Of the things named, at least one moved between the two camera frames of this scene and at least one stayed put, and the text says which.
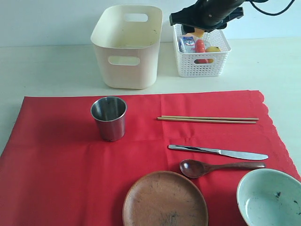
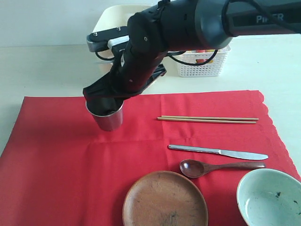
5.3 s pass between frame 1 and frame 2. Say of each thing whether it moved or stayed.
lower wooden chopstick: stayed
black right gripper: moved
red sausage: stayed
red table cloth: stayed
